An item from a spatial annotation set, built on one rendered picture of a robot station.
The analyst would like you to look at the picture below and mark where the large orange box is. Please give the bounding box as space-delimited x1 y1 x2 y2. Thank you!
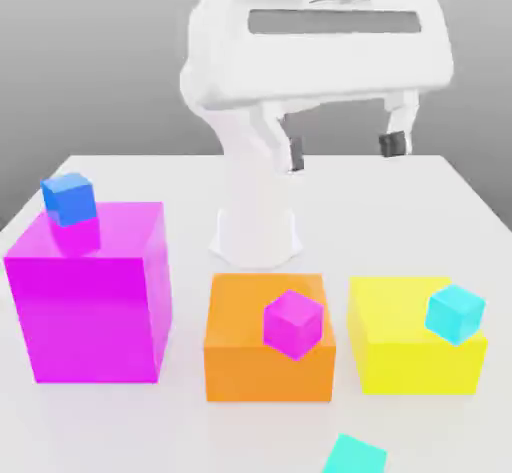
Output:
202 272 337 404

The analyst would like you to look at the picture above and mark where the small magenta cube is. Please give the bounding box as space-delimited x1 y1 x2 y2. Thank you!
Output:
262 288 325 363

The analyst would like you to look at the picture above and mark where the large magenta box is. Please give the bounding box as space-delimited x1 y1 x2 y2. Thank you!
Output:
2 200 174 385

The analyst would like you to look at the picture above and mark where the large yellow box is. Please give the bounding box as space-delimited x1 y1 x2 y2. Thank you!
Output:
346 275 489 396

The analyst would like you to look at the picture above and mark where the small cyan cube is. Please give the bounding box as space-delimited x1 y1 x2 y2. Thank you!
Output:
423 283 488 347

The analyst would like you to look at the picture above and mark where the small turquoise cube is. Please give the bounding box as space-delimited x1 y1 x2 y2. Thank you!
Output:
321 431 388 473

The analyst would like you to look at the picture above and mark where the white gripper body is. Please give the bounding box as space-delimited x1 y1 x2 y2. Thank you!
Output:
186 0 456 113

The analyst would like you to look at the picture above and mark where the small blue cube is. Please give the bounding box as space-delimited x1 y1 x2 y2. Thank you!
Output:
39 171 98 229

